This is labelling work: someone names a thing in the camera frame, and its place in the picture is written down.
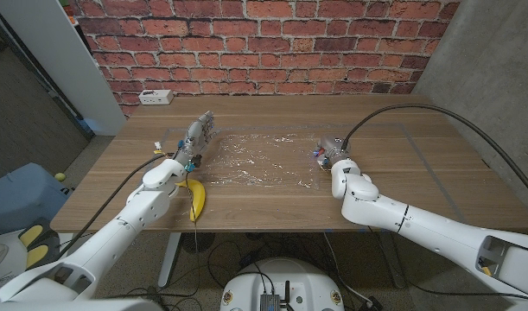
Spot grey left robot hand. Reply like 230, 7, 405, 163
175, 110, 216, 172

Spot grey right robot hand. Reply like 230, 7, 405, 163
313, 134, 352, 169

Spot clear plastic wrap sheet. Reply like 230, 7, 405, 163
200, 132, 323, 189

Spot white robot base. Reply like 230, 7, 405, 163
219, 257, 346, 311

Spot yellow banana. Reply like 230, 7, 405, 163
175, 178, 207, 223

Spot white power strip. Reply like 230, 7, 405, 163
137, 89, 175, 106

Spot black round floor fan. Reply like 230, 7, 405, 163
180, 232, 216, 254

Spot red brick print backdrop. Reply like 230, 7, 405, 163
68, 0, 461, 117

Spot white table leg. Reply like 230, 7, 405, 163
157, 232, 182, 289

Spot grey table leg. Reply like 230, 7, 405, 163
378, 231, 406, 289

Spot white board panel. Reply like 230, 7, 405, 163
0, 0, 127, 137

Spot blue grey bin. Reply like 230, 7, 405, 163
0, 162, 73, 237

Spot black yellow foot pedal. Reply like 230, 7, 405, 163
17, 217, 61, 273

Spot white robot chest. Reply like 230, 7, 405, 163
0, 297, 165, 311

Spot thin black left wrist wire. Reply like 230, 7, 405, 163
185, 171, 201, 297

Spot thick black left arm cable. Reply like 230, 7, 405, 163
58, 151, 178, 260

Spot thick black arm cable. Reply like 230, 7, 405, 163
340, 102, 528, 204
58, 151, 178, 260

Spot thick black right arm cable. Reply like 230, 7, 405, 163
340, 102, 528, 204

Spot white floor cable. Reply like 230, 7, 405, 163
322, 232, 373, 304

